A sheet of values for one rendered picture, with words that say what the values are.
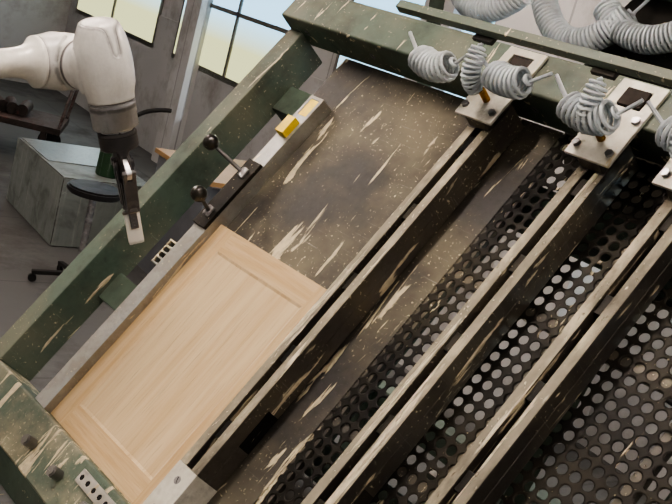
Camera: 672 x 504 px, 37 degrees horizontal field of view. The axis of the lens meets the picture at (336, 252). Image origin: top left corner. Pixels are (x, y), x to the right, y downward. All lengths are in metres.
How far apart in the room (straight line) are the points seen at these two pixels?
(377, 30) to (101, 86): 0.75
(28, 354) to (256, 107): 0.83
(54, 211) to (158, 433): 4.46
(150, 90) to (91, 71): 8.36
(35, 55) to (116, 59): 0.18
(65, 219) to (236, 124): 3.96
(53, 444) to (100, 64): 0.81
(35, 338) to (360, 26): 1.07
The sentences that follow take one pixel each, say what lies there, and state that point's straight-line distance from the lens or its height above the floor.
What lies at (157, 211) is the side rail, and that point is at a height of 1.30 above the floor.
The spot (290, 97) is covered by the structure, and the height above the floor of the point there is 1.64.
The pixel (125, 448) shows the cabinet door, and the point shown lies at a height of 0.94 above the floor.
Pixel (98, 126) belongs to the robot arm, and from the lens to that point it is 1.96.
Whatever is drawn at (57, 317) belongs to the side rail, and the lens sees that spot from 2.50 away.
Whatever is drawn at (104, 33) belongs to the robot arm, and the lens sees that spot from 1.91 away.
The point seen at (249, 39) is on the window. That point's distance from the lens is 8.71.
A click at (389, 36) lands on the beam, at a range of 2.35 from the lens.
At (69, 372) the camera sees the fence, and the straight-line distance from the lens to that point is 2.31.
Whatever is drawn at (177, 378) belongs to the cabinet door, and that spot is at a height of 1.08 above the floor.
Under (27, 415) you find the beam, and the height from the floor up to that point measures 0.88.
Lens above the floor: 1.91
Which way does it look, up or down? 14 degrees down
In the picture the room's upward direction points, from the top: 16 degrees clockwise
